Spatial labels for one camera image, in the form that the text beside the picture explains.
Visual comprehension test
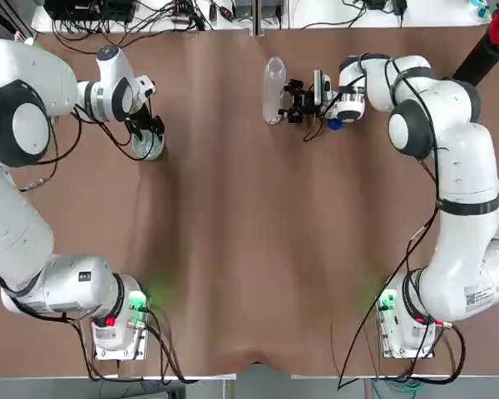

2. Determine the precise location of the aluminium camera post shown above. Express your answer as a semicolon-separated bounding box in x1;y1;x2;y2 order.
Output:
252;0;264;37

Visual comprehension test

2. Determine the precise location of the black cable with metal connector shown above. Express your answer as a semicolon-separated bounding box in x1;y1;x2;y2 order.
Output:
18;99;84;193

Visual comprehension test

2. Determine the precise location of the black box device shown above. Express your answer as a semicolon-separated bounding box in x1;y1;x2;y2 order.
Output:
44;0;136;22

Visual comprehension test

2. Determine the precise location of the black cable bundle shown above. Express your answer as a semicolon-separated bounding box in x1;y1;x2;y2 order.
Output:
166;0;207;32

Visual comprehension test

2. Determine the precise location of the black cylindrical vase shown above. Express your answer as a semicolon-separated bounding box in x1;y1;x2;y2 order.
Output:
452;32;499;84

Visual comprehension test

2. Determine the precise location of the transparent plastic water bottle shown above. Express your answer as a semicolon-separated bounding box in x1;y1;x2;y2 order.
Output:
262;57;287;125

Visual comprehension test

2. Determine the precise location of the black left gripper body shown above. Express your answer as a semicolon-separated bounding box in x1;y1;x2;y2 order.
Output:
124;98;156;126

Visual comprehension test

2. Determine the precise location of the black power supply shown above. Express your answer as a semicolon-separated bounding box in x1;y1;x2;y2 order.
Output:
234;0;257;20
260;0;282;20

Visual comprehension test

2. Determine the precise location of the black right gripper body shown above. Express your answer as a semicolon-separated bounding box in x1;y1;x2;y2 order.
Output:
302;86;338;120

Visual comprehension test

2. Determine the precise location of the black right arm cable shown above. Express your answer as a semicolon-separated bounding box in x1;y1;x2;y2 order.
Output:
302;52;454;392

